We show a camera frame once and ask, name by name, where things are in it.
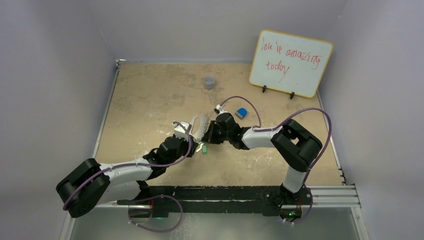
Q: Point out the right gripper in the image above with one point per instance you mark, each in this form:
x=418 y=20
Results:
x=210 y=136

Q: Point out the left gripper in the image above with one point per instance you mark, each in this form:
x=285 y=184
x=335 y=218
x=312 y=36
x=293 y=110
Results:
x=186 y=144

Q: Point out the green key tag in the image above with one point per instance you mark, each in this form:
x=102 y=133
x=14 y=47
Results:
x=204 y=149

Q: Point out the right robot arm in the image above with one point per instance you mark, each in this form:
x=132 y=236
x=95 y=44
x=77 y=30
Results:
x=297 y=146

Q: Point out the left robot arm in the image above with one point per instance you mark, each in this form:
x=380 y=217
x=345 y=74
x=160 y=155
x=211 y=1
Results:
x=92 y=183

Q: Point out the blue grey whiteboard eraser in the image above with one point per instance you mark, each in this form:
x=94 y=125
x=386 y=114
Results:
x=241 y=113

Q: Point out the small grey cup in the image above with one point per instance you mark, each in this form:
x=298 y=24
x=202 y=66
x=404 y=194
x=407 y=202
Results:
x=209 y=82

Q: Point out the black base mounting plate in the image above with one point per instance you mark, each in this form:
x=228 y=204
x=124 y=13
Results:
x=269 y=201

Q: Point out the whiteboard with red writing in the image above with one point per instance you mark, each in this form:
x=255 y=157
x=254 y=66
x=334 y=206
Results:
x=289 y=63

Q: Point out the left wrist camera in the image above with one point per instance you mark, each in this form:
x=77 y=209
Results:
x=181 y=129

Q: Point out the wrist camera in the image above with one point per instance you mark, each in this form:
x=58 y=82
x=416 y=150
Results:
x=181 y=129
x=219 y=110

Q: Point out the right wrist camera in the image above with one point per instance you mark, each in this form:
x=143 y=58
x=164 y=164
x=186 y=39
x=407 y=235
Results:
x=219 y=110

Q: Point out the aluminium frame rail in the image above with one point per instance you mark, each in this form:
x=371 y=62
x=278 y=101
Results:
x=337 y=197

